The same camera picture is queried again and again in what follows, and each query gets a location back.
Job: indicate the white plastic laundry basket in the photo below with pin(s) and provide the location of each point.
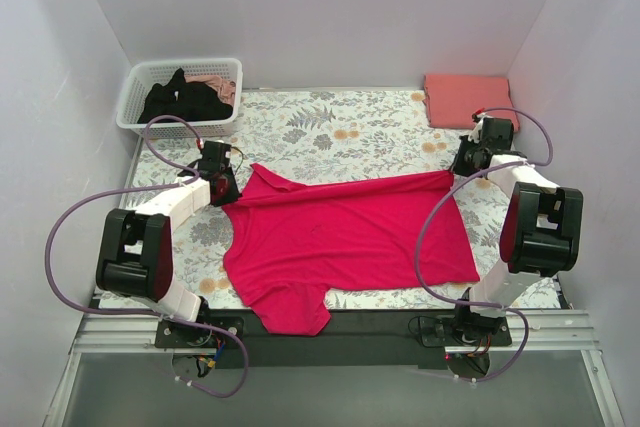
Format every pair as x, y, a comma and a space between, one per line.
145, 75

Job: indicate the floral patterned table mat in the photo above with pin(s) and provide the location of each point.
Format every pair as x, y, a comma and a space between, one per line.
328, 137

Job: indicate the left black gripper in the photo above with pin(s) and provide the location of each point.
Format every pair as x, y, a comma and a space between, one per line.
226, 189

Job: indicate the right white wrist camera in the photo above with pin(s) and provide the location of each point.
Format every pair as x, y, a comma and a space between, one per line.
478, 118

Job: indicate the aluminium frame rail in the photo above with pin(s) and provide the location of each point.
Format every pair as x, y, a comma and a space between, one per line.
364, 369

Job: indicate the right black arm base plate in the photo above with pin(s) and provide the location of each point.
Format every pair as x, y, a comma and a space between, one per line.
446, 330

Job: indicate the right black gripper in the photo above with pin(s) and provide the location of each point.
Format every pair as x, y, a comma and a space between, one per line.
463, 162

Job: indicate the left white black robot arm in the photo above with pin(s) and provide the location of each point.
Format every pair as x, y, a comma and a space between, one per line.
136, 254

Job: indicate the light pink t shirt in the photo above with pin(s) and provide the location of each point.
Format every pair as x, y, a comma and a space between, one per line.
225, 89

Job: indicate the black t shirt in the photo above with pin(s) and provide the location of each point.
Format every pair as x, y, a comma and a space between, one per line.
192, 102

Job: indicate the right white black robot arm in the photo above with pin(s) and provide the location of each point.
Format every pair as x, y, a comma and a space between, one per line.
540, 234

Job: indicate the folded salmon t shirt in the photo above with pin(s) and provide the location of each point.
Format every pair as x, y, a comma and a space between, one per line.
451, 100

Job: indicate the magenta t shirt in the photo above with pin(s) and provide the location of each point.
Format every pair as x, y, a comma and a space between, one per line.
292, 243

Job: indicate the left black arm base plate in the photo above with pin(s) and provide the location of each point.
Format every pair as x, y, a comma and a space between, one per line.
170, 334

